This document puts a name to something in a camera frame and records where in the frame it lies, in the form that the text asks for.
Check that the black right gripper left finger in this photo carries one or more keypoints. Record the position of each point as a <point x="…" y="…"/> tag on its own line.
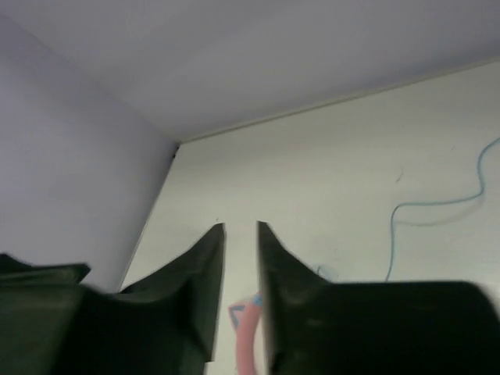
<point x="165" y="323"/>

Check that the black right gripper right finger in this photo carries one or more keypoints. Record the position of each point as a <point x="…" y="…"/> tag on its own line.
<point x="313" y="326"/>

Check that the pink blue cat-ear headphones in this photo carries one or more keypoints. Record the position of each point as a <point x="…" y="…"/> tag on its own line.
<point x="245" y="316"/>

